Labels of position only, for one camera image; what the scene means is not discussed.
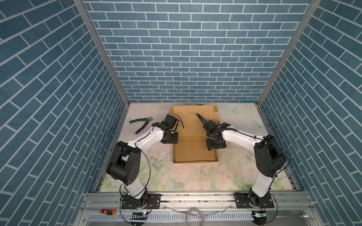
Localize aluminium mounting rail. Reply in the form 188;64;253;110
81;190;313;211

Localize green handled pliers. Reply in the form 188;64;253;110
129;116;154;135

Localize orange black screwdriver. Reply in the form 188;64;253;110
99;209;116;216

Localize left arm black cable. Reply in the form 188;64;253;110
119;144;152;198

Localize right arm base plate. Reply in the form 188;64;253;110
233;193;274;209

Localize brown cardboard box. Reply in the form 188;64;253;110
169;105;221;164

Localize white slotted cable duct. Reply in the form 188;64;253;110
88;211;254;223

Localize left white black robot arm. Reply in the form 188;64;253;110
106;114;183;208

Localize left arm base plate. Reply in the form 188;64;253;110
121;193;161;210

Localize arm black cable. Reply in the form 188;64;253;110
196;113;208;128
119;144;152;198

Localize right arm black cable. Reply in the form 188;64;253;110
196;113;208;128

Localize clear plastic tube loop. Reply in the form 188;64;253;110
185;208;205;226

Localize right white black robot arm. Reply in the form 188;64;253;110
201;118;287;208

